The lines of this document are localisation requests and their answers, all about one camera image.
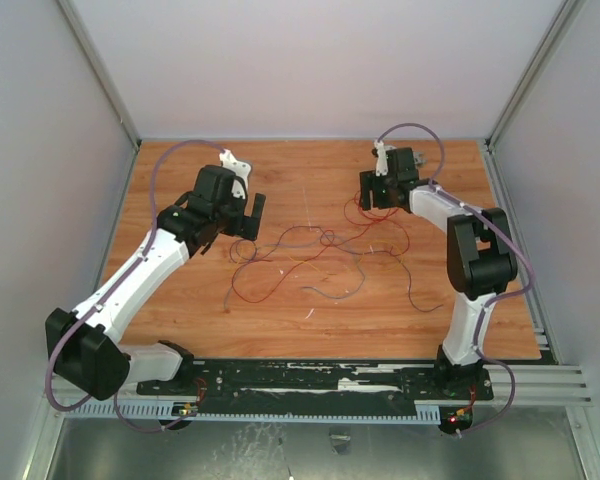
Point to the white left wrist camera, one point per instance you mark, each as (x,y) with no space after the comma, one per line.
(242,170)

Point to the aluminium frame rail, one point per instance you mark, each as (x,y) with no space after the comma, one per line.
(539,385)

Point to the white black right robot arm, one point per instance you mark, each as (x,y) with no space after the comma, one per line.
(479,263)

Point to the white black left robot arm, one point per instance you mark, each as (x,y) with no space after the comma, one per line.
(83,343)

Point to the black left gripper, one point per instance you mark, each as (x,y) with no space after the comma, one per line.
(250,222)

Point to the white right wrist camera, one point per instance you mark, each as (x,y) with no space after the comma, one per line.
(381,149)

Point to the grey slotted cable duct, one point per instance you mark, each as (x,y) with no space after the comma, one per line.
(259,408)

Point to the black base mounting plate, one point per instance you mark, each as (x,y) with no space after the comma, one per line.
(309,380)

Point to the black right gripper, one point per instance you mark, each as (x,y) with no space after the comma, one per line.
(370,190)

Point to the adjustable wrench black handle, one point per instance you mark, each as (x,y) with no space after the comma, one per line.
(419,159)

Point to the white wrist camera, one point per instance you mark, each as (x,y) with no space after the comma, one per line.
(242,170)
(381,149)

